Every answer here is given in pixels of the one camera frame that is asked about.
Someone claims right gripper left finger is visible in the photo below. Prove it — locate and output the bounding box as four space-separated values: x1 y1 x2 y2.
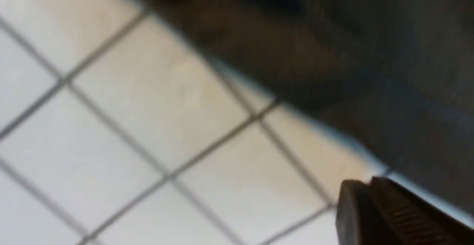
336 180 401 245

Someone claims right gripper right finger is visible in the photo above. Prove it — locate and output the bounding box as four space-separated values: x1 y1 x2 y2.
370 177 473 245

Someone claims gray long-sleeve top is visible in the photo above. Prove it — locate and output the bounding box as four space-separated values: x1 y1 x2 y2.
140 0 474 214

